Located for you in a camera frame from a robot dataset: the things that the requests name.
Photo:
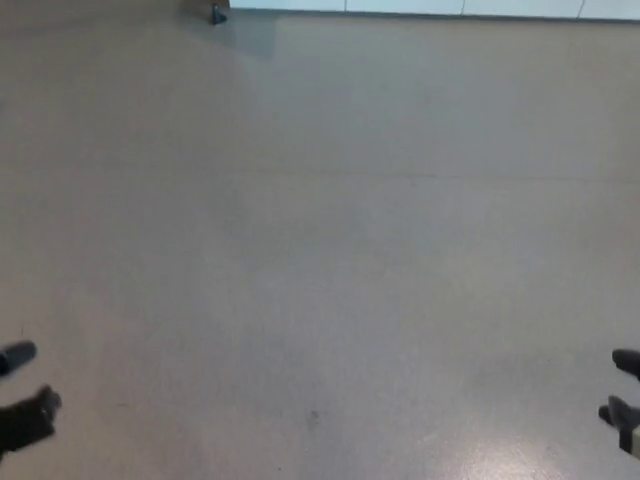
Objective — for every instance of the white locker cabinet body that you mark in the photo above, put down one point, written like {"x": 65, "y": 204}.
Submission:
{"x": 400, "y": 6}

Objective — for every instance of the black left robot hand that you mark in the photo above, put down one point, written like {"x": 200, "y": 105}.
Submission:
{"x": 27, "y": 420}

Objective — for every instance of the black cabinet foot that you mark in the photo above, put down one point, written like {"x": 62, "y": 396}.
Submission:
{"x": 217, "y": 16}

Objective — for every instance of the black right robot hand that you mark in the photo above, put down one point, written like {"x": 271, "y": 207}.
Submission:
{"x": 625, "y": 411}

